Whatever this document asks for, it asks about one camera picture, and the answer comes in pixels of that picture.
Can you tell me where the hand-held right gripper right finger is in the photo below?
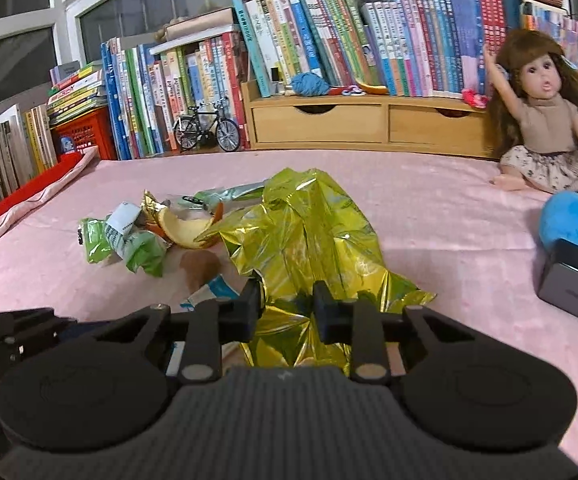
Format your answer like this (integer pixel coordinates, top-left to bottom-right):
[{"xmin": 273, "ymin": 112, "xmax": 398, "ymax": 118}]
[{"xmin": 312, "ymin": 280, "xmax": 494, "ymax": 385}]

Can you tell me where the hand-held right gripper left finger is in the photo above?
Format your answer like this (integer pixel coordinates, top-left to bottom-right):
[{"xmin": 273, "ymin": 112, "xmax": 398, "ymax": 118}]
[{"xmin": 81, "ymin": 277, "xmax": 264, "ymax": 387}]

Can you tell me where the gold foil bag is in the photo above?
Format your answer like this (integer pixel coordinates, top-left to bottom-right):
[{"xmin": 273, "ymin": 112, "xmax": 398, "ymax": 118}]
[{"xmin": 204, "ymin": 167, "xmax": 437, "ymax": 371}]

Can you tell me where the wide orange peel piece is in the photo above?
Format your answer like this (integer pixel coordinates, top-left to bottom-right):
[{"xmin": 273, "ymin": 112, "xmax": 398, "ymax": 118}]
[{"xmin": 146, "ymin": 203, "xmax": 217, "ymax": 251}]

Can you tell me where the row of tall picture books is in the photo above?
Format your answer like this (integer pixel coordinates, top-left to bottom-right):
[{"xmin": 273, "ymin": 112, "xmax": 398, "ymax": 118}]
[{"xmin": 101, "ymin": 30, "xmax": 250, "ymax": 161}]

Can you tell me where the stack of flat books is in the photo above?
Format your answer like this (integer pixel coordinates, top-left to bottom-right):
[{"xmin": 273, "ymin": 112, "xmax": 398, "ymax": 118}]
[{"xmin": 46, "ymin": 62, "xmax": 110, "ymax": 128}]

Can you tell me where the short row of thin books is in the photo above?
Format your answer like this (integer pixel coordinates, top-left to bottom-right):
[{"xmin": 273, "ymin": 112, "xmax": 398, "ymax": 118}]
[{"xmin": 519, "ymin": 0, "xmax": 578, "ymax": 68}]

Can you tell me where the blue white packet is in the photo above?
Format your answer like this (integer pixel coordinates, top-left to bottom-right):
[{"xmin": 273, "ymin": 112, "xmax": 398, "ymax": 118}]
[{"xmin": 166, "ymin": 274, "xmax": 244, "ymax": 378}]

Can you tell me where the silver green wrapper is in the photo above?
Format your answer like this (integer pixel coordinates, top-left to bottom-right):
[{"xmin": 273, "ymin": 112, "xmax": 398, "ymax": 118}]
[{"xmin": 183, "ymin": 182, "xmax": 268, "ymax": 207}]

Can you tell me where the green white snack packet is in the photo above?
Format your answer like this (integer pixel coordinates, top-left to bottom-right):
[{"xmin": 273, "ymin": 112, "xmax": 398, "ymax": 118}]
[{"xmin": 106, "ymin": 201, "xmax": 170, "ymax": 278}]

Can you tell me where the red and pink blanket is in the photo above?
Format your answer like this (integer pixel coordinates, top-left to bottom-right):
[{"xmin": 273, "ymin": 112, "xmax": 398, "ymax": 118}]
[{"xmin": 0, "ymin": 146, "xmax": 100, "ymax": 267}]

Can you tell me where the small gold foil wrapper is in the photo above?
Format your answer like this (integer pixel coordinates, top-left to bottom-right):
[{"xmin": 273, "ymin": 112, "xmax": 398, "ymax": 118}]
[{"xmin": 141, "ymin": 190, "xmax": 172, "ymax": 218}]

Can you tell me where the wooden drawer organizer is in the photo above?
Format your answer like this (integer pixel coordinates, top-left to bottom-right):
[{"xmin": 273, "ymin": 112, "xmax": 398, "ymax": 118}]
[{"xmin": 241, "ymin": 79, "xmax": 507, "ymax": 158}]

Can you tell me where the black toy bicycle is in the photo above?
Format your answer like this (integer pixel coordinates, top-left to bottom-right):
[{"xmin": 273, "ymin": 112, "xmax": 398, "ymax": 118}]
[{"xmin": 173, "ymin": 97, "xmax": 242, "ymax": 153}]

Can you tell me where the red plastic crate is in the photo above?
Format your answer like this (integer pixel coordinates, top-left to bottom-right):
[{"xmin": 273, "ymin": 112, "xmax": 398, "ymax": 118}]
[{"xmin": 51, "ymin": 106, "xmax": 117, "ymax": 161}]

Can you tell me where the blue yarn ball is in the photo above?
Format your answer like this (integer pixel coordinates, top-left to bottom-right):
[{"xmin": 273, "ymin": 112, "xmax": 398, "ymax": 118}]
[{"xmin": 291, "ymin": 72, "xmax": 330, "ymax": 97}]

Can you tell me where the grey rectangular box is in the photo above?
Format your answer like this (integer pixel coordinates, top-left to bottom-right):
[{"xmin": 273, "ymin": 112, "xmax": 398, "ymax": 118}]
[{"xmin": 538, "ymin": 239, "xmax": 578, "ymax": 322}]

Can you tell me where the pink flower hair clip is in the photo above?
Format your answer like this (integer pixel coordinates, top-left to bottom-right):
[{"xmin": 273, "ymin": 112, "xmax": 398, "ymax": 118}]
[{"xmin": 461, "ymin": 89, "xmax": 490, "ymax": 110}]

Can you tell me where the blue cat plush toy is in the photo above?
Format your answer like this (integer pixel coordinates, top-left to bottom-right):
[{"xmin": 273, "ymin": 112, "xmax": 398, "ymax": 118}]
[{"xmin": 540, "ymin": 169, "xmax": 578, "ymax": 256}]

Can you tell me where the long-haired doll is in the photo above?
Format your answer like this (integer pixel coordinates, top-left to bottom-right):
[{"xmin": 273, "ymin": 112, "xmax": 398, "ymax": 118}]
[{"xmin": 484, "ymin": 29, "xmax": 578, "ymax": 196}]

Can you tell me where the white framed window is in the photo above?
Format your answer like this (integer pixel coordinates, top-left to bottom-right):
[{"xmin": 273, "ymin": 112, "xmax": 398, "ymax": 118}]
[{"xmin": 0, "ymin": 0, "xmax": 390, "ymax": 111}]

